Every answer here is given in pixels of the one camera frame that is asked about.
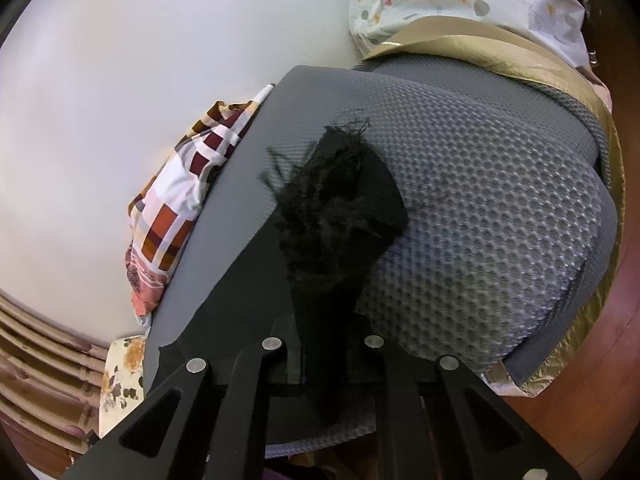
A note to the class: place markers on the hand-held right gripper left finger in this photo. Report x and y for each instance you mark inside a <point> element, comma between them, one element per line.
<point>257,365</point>

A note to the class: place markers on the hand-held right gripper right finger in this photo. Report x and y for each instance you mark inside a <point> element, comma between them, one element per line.
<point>395,365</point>

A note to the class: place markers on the black pants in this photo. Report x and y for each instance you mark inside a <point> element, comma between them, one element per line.
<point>340,210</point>

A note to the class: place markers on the floral patterned cloth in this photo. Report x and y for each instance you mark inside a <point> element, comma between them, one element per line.
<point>122,375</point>

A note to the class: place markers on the plaid patterned pillow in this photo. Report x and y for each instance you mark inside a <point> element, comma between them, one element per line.
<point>165,220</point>

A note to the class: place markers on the grey mesh mattress pad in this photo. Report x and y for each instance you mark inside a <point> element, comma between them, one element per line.
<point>475,185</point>

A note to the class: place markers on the brown pleated curtain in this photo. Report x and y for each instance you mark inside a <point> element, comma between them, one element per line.
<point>40,360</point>

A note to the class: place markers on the gold satin bed sheet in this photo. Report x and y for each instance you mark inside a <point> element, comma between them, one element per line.
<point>500,40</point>

